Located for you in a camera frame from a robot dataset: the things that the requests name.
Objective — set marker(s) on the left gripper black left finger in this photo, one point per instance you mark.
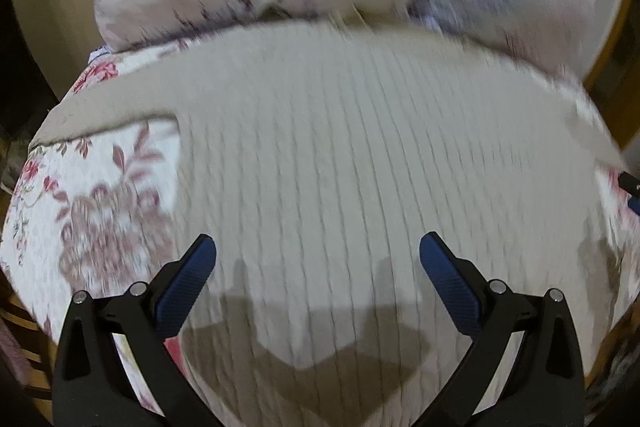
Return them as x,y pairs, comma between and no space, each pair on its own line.
91,387

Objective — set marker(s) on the beige ribbed knit garment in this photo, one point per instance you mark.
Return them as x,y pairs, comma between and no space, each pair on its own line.
317,158

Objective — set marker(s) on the wooden bed headboard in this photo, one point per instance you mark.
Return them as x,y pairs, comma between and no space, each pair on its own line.
613,83

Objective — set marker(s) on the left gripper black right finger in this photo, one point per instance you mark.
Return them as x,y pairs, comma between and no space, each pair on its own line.
546,383

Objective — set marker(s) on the white floral quilted bedspread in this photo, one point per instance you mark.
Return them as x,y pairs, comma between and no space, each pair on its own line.
96,213

